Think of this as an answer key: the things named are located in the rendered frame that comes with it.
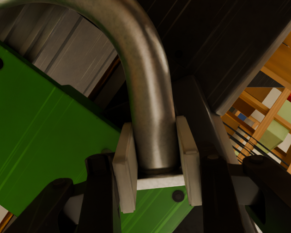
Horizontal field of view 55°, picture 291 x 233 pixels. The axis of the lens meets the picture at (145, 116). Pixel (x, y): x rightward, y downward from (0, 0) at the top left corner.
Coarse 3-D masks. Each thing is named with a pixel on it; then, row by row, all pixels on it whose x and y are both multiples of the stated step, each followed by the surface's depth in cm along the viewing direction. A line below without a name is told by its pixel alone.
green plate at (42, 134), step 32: (0, 64) 22; (32, 64) 23; (0, 96) 22; (32, 96) 22; (64, 96) 22; (0, 128) 23; (32, 128) 23; (64, 128) 22; (96, 128) 22; (0, 160) 23; (32, 160) 23; (64, 160) 23; (0, 192) 24; (32, 192) 23; (160, 192) 23; (128, 224) 23; (160, 224) 23
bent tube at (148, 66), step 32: (0, 0) 18; (32, 0) 18; (64, 0) 18; (96, 0) 17; (128, 0) 17; (128, 32) 17; (128, 64) 18; (160, 64) 18; (128, 96) 19; (160, 96) 18; (160, 128) 18; (160, 160) 18
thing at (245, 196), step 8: (200, 144) 16; (208, 144) 16; (200, 152) 15; (208, 152) 15; (216, 152) 15; (232, 168) 13; (240, 168) 13; (200, 176) 14; (232, 176) 12; (240, 176) 12; (240, 184) 12; (248, 184) 12; (240, 192) 12; (248, 192) 12; (256, 192) 12; (240, 200) 12; (248, 200) 12; (256, 200) 12; (264, 200) 12
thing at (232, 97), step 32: (160, 0) 28; (192, 0) 27; (224, 0) 26; (256, 0) 26; (288, 0) 25; (160, 32) 28; (192, 32) 27; (224, 32) 26; (256, 32) 26; (288, 32) 40; (192, 64) 27; (224, 64) 26; (256, 64) 26; (224, 96) 26
